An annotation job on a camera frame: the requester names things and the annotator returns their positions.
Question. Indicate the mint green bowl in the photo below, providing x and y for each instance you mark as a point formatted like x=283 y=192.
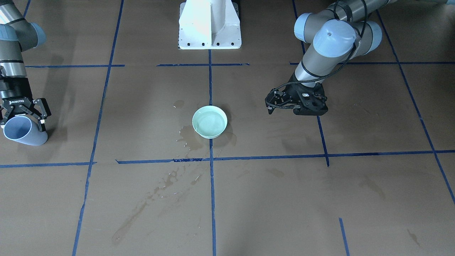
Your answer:
x=209 y=121

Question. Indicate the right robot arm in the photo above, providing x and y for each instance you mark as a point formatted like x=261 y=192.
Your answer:
x=16 y=36

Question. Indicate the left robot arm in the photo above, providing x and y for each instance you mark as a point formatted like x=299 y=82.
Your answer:
x=335 y=35

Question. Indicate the light blue cup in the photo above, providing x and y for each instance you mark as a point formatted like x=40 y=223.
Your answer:
x=25 y=131

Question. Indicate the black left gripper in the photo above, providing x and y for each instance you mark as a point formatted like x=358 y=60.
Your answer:
x=293 y=94

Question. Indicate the white pedestal column base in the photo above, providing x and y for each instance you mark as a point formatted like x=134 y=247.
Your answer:
x=209 y=24

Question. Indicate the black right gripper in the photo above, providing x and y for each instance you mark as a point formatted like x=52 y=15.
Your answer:
x=16 y=93

